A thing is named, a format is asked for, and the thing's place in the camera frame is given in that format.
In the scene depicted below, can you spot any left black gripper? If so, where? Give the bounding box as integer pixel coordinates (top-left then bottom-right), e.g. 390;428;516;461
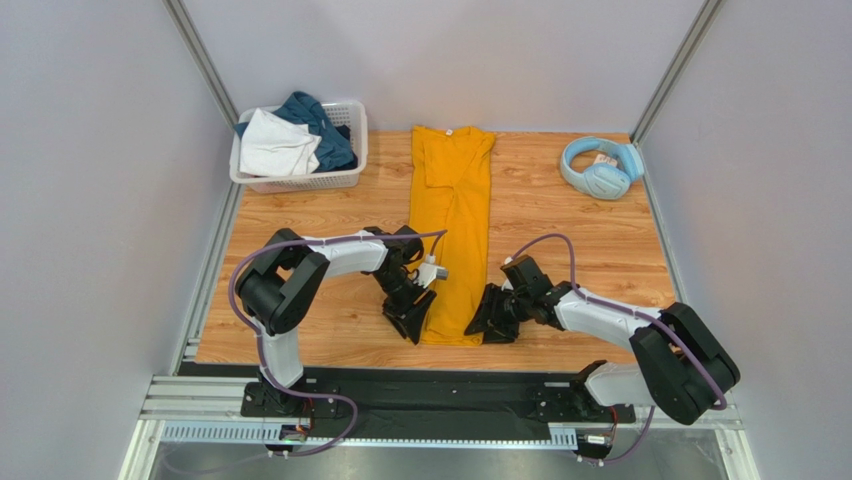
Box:
374;268;438;345

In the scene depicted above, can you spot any yellow t shirt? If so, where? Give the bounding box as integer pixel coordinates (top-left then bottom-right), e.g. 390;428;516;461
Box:
408;126;496;346

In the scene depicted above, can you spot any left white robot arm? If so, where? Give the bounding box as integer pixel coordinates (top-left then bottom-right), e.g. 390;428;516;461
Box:
229;226;449;418

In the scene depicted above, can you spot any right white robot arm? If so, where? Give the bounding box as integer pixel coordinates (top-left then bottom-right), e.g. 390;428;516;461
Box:
466;255;741;425

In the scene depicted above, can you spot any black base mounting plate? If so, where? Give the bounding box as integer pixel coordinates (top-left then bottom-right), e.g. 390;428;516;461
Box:
255;367;637;440

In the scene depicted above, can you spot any teal t shirt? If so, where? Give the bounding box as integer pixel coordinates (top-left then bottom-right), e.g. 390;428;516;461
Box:
234;91;358;173

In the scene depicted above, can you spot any white plastic laundry basket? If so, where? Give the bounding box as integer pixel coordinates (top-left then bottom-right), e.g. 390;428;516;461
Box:
229;100;368;194

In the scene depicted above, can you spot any white t shirt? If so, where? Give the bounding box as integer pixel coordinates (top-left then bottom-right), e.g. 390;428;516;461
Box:
238;108;321;177

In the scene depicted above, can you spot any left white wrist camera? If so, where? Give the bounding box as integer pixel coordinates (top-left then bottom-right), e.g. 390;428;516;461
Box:
413;254;449;288

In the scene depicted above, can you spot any white slotted cable duct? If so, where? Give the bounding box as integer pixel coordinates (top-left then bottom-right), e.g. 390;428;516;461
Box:
159;420;579;451

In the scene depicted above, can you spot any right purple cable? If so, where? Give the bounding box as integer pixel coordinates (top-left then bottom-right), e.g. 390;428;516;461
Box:
509;232;728;466

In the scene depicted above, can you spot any aluminium frame rail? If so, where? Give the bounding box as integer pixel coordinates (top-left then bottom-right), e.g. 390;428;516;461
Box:
138;374;744;431

